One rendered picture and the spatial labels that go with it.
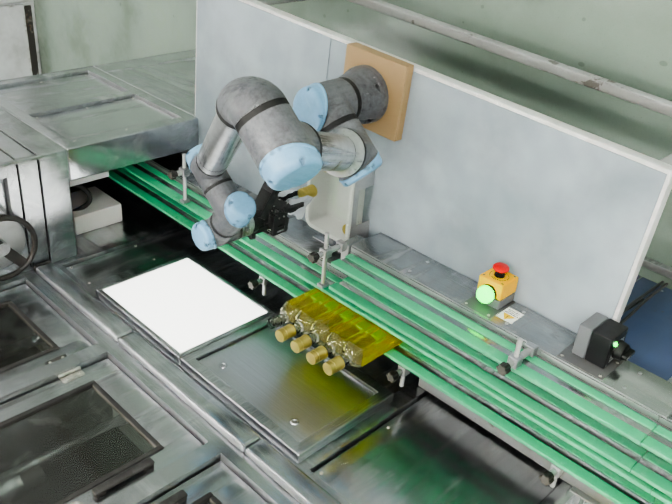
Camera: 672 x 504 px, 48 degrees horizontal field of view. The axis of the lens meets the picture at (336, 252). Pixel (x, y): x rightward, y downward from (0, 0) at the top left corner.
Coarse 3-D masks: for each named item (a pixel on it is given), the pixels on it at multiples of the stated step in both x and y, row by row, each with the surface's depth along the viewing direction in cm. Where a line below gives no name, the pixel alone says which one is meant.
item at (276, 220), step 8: (280, 200) 200; (272, 208) 197; (256, 216) 193; (272, 216) 197; (280, 216) 199; (256, 224) 193; (264, 224) 199; (272, 224) 198; (280, 224) 201; (256, 232) 197; (272, 232) 199; (280, 232) 201
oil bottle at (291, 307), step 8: (304, 296) 206; (312, 296) 206; (320, 296) 207; (328, 296) 208; (288, 304) 202; (296, 304) 202; (304, 304) 203; (280, 312) 203; (288, 312) 200; (296, 312) 200; (288, 320) 201
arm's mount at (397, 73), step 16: (352, 48) 196; (368, 48) 196; (352, 64) 198; (368, 64) 194; (384, 64) 191; (400, 64) 187; (400, 80) 189; (400, 96) 191; (400, 112) 193; (368, 128) 201; (384, 128) 198; (400, 128) 196
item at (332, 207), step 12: (312, 180) 216; (324, 180) 220; (336, 180) 218; (324, 192) 222; (336, 192) 220; (348, 192) 216; (312, 204) 221; (324, 204) 224; (336, 204) 222; (348, 204) 208; (312, 216) 223; (324, 216) 225; (336, 216) 223; (348, 216) 209; (324, 228) 220; (336, 228) 220; (348, 228) 211; (336, 240) 216
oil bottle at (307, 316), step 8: (312, 304) 202; (320, 304) 203; (328, 304) 203; (336, 304) 203; (304, 312) 199; (312, 312) 199; (320, 312) 199; (328, 312) 200; (296, 320) 198; (304, 320) 197; (312, 320) 197; (304, 328) 197
